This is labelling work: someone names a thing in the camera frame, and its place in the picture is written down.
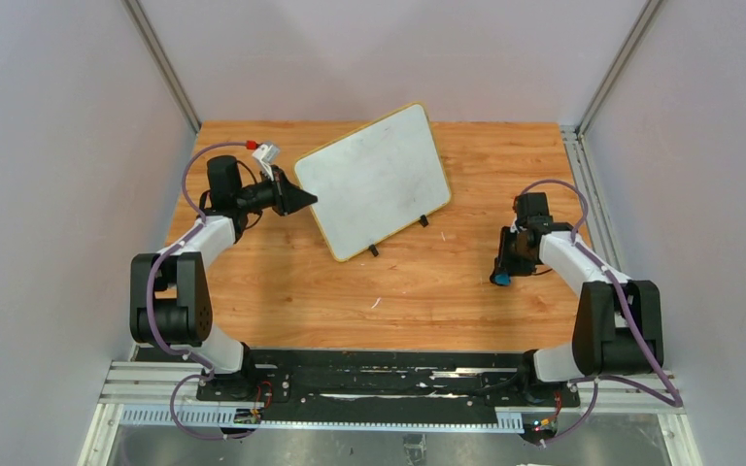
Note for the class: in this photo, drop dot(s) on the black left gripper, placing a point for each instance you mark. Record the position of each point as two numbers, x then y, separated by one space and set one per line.
281 195

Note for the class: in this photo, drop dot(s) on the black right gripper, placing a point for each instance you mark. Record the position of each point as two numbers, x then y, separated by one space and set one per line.
507 255

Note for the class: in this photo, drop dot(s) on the blue whiteboard eraser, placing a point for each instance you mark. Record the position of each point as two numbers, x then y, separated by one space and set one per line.
500 278

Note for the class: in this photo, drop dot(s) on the yellow framed whiteboard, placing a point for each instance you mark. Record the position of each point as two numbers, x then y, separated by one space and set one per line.
375 181

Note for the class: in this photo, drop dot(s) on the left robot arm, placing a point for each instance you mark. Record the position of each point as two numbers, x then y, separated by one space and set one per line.
170 305

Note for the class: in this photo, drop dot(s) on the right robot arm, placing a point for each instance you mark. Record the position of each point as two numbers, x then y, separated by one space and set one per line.
617 329

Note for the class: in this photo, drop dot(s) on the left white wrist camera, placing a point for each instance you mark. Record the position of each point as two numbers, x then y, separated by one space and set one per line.
266 154

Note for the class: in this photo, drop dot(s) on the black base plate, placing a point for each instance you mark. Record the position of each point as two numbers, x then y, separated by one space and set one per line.
473 375

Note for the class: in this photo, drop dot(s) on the left aluminium corner post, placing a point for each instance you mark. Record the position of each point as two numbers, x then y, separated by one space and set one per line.
149 36

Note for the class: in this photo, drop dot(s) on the aluminium corner post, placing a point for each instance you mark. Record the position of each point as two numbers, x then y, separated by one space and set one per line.
626 50
149 36

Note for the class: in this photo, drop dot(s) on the aluminium front rail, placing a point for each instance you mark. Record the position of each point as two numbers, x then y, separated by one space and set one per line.
160 393

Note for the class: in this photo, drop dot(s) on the right aluminium corner post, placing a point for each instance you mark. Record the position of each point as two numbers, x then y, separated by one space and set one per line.
626 50

